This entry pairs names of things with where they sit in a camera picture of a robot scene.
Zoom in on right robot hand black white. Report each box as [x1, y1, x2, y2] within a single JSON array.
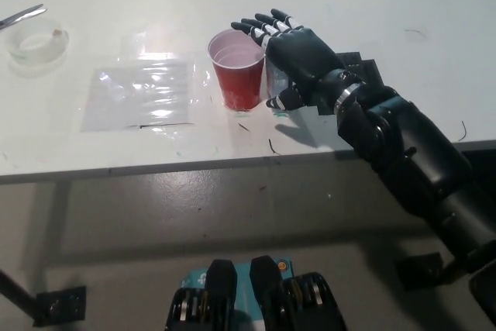
[[231, 8, 346, 112]]

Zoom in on clear pump soap bottle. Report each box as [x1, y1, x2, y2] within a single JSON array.
[[265, 55, 295, 116]]

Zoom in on robot body black teal blocks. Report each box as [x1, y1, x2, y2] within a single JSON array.
[[165, 255, 348, 331]]

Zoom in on red plastic cup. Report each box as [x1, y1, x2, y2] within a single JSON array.
[[207, 29, 268, 112]]

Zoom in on black tape patch on table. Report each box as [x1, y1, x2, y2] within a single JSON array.
[[315, 51, 379, 117]]

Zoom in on clear plastic sheet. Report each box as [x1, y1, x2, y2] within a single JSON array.
[[79, 60, 196, 133]]

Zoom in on clear tape roll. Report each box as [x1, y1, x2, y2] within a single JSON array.
[[6, 17, 71, 67]]

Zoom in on silver scissors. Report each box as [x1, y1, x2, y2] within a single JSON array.
[[0, 3, 47, 32]]

